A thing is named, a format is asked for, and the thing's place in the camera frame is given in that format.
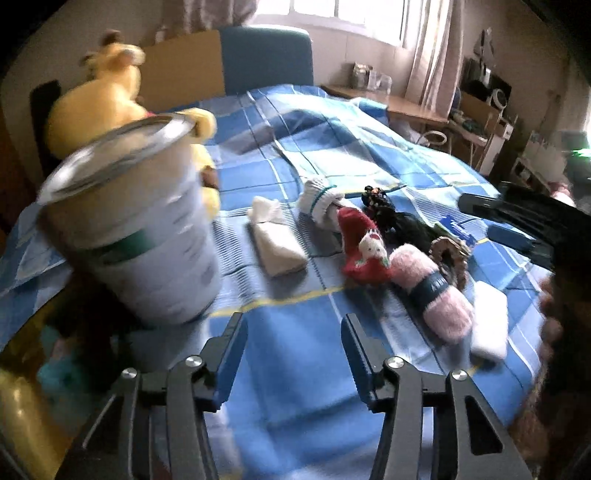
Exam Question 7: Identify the white paper cup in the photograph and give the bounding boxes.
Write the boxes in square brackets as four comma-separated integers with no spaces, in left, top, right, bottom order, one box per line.
[36,114,223,326]

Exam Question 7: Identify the yellow plush toy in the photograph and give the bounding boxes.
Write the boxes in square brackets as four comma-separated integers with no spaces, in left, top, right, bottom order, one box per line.
[46,30,221,220]

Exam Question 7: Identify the white sock with green stripe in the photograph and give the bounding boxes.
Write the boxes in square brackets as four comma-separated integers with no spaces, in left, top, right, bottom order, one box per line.
[298,178,352,227]

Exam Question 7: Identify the red christmas sock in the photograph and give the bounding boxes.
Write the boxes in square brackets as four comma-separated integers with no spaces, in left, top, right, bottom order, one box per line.
[337,207,393,282]

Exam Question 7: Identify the teal plush toy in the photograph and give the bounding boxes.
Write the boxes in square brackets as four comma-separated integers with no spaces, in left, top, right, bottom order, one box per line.
[37,323,79,393]

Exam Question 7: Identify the pink cloth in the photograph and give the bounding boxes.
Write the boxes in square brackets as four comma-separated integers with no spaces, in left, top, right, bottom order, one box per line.
[547,182,578,204]

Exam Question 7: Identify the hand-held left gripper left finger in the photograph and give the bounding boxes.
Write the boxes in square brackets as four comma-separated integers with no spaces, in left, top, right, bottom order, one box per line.
[55,311,250,480]

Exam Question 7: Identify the window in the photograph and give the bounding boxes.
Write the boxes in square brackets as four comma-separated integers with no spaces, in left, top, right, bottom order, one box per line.
[252,0,432,49]

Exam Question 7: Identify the wooden headboard panel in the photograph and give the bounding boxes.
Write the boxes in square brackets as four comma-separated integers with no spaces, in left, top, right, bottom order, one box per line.
[139,30,227,114]

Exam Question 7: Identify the wooden desk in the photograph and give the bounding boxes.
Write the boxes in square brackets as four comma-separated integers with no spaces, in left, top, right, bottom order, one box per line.
[321,84,451,134]

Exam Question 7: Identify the cardboard box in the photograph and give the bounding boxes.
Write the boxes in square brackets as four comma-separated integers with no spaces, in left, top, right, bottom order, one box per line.
[459,90,502,134]

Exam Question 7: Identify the person's right forearm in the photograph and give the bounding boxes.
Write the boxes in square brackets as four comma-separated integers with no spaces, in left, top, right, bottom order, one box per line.
[538,272,591,402]

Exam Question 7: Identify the pink knit clothing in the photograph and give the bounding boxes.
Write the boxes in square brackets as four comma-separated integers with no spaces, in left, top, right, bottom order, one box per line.
[517,369,555,467]

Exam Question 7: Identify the clear containers on desk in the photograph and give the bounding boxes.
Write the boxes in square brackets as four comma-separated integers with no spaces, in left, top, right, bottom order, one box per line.
[353,62,393,90]

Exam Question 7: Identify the blue checked bedsheet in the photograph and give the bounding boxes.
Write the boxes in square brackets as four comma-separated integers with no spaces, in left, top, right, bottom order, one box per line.
[0,83,555,480]

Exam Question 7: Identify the gold bag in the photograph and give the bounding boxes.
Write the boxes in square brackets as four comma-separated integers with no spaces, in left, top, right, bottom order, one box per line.
[0,364,70,467]

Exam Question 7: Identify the black cloth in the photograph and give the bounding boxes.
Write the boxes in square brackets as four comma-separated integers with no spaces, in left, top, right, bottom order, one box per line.
[383,210,439,247]

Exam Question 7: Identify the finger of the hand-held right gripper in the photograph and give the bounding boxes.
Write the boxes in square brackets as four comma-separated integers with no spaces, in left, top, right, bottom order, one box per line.
[458,182,578,241]
[487,224,555,271]

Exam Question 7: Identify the pale window curtain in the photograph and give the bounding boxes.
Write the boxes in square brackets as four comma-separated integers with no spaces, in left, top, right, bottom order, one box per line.
[182,0,257,26]
[406,0,465,109]

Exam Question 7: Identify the blue chair back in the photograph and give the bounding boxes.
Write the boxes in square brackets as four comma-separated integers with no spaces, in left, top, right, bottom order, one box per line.
[217,25,315,95]

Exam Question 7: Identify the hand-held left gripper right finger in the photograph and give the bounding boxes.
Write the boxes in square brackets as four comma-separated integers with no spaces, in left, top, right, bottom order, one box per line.
[340,314,539,480]

